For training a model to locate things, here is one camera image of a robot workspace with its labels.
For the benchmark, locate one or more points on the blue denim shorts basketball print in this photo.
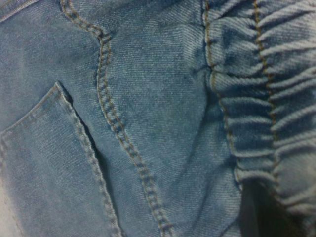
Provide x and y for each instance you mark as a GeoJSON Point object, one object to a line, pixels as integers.
{"type": "Point", "coordinates": [158, 103]}

